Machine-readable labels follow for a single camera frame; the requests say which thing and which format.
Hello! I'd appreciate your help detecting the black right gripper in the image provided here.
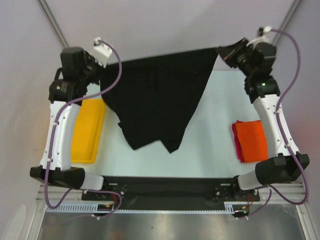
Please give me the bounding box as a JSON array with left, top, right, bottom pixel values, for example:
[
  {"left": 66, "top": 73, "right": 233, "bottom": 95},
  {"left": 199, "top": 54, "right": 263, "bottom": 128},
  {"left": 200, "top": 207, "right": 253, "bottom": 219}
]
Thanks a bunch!
[{"left": 216, "top": 38, "right": 256, "bottom": 78}]

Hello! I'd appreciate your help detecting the black t-shirt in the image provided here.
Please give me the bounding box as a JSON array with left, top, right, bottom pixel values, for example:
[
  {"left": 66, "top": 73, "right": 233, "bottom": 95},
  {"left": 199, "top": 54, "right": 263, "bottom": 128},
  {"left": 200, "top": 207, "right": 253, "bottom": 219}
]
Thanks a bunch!
[{"left": 100, "top": 47, "right": 221, "bottom": 153}]

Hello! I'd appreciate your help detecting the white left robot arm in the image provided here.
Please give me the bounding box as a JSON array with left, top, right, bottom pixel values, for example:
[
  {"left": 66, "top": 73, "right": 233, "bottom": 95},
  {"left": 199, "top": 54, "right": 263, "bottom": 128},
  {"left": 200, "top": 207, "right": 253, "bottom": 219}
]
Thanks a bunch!
[{"left": 29, "top": 44, "right": 113, "bottom": 200}]

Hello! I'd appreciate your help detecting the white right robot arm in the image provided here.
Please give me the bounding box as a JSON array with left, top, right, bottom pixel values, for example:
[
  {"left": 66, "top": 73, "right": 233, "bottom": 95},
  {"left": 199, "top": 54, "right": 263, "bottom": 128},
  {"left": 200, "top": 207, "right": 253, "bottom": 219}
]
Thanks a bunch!
[{"left": 217, "top": 38, "right": 310, "bottom": 201}]

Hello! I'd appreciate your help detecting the yellow plastic tray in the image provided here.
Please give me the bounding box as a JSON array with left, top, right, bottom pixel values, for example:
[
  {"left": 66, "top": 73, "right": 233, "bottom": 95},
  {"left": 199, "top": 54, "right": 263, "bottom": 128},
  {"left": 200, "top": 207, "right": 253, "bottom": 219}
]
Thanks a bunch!
[{"left": 71, "top": 99, "right": 106, "bottom": 164}]

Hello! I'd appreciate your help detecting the orange folded t-shirt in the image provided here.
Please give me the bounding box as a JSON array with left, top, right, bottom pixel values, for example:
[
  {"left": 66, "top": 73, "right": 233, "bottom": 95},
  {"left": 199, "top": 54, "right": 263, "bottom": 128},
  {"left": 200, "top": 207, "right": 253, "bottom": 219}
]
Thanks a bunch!
[{"left": 233, "top": 120, "right": 268, "bottom": 164}]

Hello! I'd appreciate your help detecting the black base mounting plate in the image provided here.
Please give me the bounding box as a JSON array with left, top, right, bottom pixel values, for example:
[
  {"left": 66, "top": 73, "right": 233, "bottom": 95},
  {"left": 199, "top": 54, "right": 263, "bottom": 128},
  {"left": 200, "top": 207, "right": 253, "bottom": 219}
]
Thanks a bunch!
[{"left": 81, "top": 176, "right": 260, "bottom": 211}]

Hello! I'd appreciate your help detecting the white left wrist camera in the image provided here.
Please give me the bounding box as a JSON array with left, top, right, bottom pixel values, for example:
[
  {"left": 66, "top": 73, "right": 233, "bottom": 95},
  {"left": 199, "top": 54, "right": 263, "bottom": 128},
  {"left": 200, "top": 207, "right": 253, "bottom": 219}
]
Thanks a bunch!
[{"left": 90, "top": 37, "right": 113, "bottom": 68}]

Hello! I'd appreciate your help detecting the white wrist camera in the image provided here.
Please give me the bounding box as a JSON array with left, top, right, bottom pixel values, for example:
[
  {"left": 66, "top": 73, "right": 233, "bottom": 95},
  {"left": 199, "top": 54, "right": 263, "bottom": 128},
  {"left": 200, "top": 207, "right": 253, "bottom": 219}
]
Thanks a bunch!
[
  {"left": 246, "top": 26, "right": 272, "bottom": 49},
  {"left": 90, "top": 37, "right": 113, "bottom": 68}
]

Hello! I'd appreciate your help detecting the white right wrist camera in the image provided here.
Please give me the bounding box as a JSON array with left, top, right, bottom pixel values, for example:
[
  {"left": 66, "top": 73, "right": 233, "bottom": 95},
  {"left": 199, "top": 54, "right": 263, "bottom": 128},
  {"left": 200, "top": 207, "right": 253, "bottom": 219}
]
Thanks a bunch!
[{"left": 246, "top": 26, "right": 272, "bottom": 49}]

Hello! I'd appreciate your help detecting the left aluminium corner post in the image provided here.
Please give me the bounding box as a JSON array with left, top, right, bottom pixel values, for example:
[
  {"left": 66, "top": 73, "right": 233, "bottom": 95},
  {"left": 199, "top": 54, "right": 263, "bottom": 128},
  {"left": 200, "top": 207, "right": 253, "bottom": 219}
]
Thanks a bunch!
[{"left": 36, "top": 0, "right": 69, "bottom": 49}]

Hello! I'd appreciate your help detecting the aluminium corner post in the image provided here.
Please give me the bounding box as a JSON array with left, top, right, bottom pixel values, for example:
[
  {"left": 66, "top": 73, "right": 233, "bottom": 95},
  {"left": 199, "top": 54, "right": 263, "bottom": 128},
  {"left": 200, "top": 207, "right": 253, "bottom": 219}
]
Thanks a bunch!
[
  {"left": 272, "top": 0, "right": 303, "bottom": 46},
  {"left": 36, "top": 0, "right": 69, "bottom": 49}
]

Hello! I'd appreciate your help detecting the right aluminium corner post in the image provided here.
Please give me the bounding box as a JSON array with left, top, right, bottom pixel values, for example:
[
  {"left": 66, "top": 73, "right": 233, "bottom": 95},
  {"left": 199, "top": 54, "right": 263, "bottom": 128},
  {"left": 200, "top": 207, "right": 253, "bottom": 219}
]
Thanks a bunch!
[{"left": 272, "top": 0, "right": 303, "bottom": 46}]

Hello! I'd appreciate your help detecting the aluminium frame rail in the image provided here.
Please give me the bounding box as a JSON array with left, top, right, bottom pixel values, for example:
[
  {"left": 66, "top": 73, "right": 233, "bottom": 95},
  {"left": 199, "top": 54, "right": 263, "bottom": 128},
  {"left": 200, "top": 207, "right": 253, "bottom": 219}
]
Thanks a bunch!
[{"left": 48, "top": 183, "right": 305, "bottom": 205}]

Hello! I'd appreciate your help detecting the grey slotted cable duct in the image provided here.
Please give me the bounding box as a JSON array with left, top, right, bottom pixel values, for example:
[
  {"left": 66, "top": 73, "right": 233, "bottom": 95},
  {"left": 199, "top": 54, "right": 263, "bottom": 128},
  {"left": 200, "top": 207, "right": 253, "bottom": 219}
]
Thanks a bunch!
[{"left": 47, "top": 200, "right": 248, "bottom": 215}]

